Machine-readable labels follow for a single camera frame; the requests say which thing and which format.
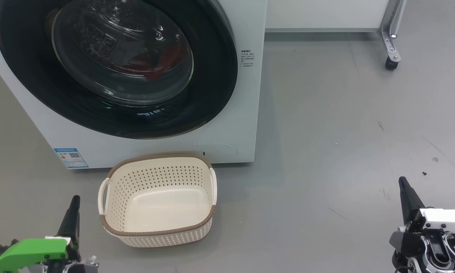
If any white front-load washing machine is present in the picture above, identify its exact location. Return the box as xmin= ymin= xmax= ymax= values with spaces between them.
xmin=0 ymin=0 xmax=268 ymax=170

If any dark round glass washer door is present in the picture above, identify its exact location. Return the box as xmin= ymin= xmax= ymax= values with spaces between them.
xmin=0 ymin=0 xmax=238 ymax=140

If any white cart panel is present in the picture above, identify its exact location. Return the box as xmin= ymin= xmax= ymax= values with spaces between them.
xmin=265 ymin=0 xmax=391 ymax=33

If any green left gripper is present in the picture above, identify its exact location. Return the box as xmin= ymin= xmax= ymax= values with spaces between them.
xmin=0 ymin=195 xmax=99 ymax=273

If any blue energy label sticker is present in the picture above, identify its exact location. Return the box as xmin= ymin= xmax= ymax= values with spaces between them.
xmin=53 ymin=148 xmax=89 ymax=169

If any silver metal cart leg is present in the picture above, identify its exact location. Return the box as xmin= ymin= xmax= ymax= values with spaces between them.
xmin=377 ymin=0 xmax=407 ymax=63

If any red and white garment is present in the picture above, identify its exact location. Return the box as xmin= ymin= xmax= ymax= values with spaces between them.
xmin=106 ymin=38 xmax=184 ymax=81

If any cream perforated basket brown rim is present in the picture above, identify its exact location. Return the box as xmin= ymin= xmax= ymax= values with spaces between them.
xmin=97 ymin=154 xmax=217 ymax=248

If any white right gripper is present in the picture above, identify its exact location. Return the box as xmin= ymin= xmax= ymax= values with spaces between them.
xmin=389 ymin=176 xmax=455 ymax=273

